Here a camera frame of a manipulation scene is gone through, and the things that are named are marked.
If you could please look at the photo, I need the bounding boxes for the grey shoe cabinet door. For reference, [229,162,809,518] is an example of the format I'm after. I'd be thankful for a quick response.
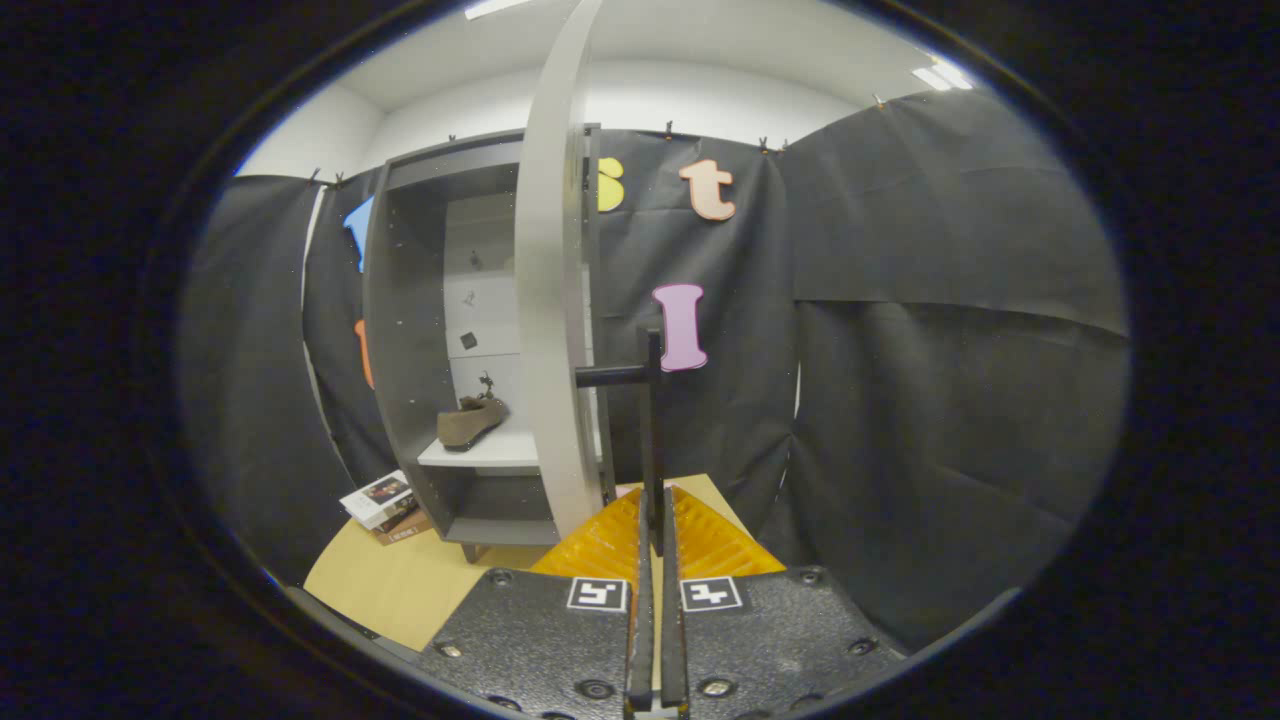
[514,0,667,557]

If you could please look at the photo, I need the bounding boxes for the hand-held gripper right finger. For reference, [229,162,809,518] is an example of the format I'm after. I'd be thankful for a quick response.
[660,485,908,720]

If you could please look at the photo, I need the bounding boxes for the white book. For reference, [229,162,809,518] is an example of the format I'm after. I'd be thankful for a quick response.
[339,469,417,530]

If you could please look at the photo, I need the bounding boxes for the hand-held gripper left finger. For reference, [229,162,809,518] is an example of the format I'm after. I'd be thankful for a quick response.
[418,487,657,720]

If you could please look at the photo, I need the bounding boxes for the grey shoe cabinet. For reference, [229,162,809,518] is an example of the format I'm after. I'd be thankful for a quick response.
[362,124,617,564]

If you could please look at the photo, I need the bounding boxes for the black backdrop cloth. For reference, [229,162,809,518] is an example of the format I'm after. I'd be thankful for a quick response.
[180,88,1133,653]

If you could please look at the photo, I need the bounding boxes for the brown suede shoe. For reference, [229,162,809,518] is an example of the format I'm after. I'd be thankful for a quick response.
[436,394,510,452]

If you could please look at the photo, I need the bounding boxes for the brown book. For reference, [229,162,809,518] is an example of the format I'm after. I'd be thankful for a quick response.
[371,507,434,547]

